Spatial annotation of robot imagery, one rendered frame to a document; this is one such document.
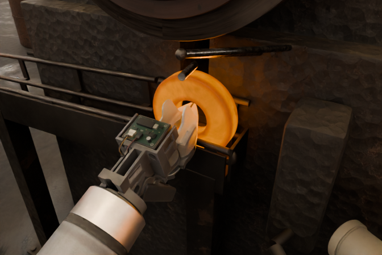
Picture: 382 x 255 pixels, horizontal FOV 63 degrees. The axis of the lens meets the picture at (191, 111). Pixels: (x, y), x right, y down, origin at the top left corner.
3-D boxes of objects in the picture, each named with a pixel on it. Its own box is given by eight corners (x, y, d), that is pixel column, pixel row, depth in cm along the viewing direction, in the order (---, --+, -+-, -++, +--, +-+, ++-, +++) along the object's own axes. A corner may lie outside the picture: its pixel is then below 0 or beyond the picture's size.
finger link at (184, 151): (204, 129, 50) (177, 172, 45) (205, 135, 51) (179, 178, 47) (178, 121, 52) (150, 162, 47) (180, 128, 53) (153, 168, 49)
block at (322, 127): (279, 198, 62) (301, 90, 50) (322, 214, 59) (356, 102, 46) (262, 238, 54) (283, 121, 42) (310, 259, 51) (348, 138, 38)
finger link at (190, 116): (206, 88, 50) (178, 129, 45) (210, 113, 55) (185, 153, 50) (189, 84, 52) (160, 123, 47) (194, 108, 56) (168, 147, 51)
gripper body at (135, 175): (180, 122, 44) (131, 194, 37) (190, 158, 50) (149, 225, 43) (137, 109, 47) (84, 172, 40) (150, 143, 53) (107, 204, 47)
